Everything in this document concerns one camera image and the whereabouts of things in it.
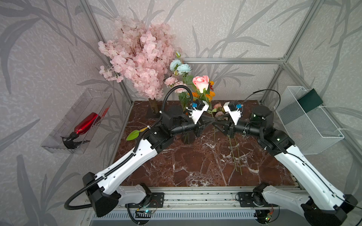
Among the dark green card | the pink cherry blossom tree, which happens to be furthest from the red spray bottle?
the dark green card

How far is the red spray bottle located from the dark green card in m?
1.01

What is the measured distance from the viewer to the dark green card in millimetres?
693

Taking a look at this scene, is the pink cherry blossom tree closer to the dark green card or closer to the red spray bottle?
the red spray bottle

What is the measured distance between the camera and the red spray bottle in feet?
1.95
